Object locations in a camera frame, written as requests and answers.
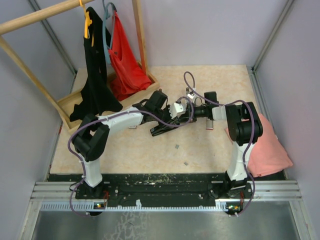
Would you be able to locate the black hanging garment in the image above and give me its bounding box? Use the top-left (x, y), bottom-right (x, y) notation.
top-left (69, 7), bottom-right (123, 122)

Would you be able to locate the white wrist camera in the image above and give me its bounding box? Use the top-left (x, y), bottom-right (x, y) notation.
top-left (169, 102), bottom-right (186, 118)
top-left (186, 91), bottom-right (196, 102)

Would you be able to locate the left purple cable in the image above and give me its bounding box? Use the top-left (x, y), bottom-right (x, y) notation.
top-left (66, 97), bottom-right (195, 218)

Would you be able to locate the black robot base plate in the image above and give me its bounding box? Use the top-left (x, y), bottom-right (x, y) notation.
top-left (47, 172), bottom-right (253, 207)

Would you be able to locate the pink folded towel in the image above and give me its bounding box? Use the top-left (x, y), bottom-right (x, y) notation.
top-left (226, 113), bottom-right (293, 181)

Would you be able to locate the blue clothes hanger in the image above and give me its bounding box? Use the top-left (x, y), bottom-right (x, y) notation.
top-left (102, 0), bottom-right (118, 63)

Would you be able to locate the red hanging garment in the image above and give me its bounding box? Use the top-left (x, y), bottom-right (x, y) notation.
top-left (108, 14), bottom-right (152, 101)

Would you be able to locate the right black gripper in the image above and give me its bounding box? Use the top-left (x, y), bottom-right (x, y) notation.
top-left (176, 102), bottom-right (209, 124)

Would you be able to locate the wooden clothes rack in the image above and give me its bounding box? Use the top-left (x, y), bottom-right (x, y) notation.
top-left (0, 0), bottom-right (160, 137)

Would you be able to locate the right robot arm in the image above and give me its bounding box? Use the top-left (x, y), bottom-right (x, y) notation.
top-left (178, 91), bottom-right (263, 198)

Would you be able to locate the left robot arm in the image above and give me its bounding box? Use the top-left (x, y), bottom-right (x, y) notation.
top-left (67, 90), bottom-right (185, 199)

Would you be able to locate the yellow clothes hanger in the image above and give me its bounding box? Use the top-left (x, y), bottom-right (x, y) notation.
top-left (79, 0), bottom-right (92, 39)

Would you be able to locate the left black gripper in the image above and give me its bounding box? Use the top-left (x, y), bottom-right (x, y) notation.
top-left (153, 104), bottom-right (178, 130)

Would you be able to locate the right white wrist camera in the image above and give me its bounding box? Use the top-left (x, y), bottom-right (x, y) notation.
top-left (186, 91), bottom-right (196, 102)

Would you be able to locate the aluminium frame rail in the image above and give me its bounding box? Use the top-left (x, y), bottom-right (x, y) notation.
top-left (30, 180), bottom-right (302, 214)

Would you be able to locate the right red staple box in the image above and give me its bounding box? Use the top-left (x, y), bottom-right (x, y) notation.
top-left (205, 119), bottom-right (214, 131)

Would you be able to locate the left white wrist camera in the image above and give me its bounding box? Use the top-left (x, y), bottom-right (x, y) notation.
top-left (169, 102), bottom-right (186, 118)

